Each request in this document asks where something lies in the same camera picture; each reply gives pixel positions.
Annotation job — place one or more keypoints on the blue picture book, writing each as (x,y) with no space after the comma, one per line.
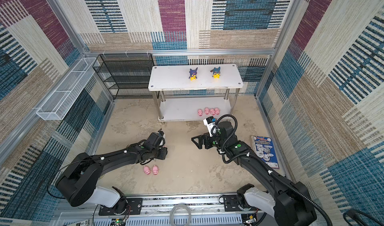
(264,149)

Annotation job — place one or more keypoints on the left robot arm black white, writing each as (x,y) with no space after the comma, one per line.
(78,182)

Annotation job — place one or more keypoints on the white two-tier shelf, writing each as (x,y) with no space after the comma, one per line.
(177,98)

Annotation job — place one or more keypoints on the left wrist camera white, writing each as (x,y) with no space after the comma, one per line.
(162,138)

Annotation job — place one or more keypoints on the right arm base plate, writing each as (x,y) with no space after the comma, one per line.
(234,203)

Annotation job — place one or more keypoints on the clear tubing coil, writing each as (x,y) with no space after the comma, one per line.
(183,207)

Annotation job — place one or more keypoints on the purple yellow toy figure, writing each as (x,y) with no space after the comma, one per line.
(193,74)

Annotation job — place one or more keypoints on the white wire mesh basket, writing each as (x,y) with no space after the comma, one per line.
(57,105)

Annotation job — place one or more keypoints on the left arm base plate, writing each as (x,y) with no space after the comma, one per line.
(124,206)

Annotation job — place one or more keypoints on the blue yellow toy figure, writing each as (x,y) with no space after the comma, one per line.
(216,72)

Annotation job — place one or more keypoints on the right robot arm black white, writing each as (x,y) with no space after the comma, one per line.
(289,203)

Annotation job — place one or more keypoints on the black wire mesh rack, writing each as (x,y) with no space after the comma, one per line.
(126,76)

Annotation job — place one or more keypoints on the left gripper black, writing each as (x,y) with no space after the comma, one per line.
(164,152)

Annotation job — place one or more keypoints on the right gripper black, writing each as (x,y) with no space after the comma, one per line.
(206,137)

